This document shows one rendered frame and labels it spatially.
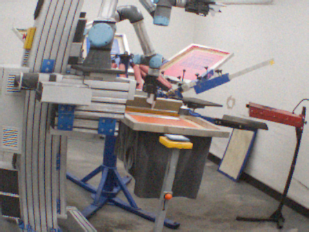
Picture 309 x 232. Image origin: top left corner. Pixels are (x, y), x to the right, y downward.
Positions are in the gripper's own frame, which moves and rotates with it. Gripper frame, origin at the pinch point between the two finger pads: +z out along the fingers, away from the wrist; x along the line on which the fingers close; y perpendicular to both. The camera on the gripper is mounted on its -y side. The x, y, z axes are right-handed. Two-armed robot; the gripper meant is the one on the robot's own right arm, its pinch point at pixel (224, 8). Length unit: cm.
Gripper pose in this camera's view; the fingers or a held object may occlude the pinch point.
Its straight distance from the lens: 206.6
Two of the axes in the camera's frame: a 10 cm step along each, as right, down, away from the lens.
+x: 0.5, 0.0, -10.0
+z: 9.9, 1.5, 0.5
